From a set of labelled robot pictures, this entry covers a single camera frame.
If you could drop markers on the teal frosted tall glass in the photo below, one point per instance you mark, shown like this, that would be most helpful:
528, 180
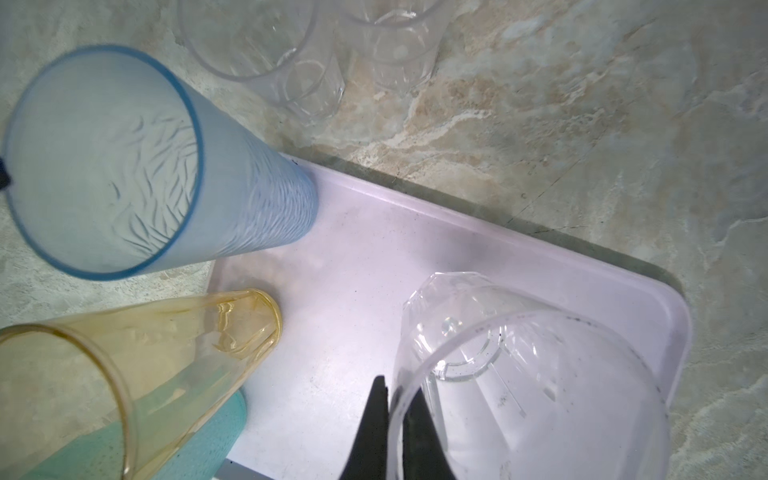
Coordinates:
99, 455

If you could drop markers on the clear faceted glass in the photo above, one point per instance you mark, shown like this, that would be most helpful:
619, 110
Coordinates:
284, 51

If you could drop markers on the yellow transparent tall glass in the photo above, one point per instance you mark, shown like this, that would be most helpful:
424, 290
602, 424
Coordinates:
160, 370

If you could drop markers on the lilac plastic tray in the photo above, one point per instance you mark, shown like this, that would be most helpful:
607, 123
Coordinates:
342, 290

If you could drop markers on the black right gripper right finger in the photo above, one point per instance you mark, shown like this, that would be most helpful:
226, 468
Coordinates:
423, 457

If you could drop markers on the clear tall glass back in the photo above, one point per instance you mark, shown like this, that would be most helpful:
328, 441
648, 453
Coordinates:
399, 39

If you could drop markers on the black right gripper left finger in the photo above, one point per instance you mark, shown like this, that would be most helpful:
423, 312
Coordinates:
368, 455

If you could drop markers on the blue transparent tall glass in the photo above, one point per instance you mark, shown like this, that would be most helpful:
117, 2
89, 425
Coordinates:
118, 168

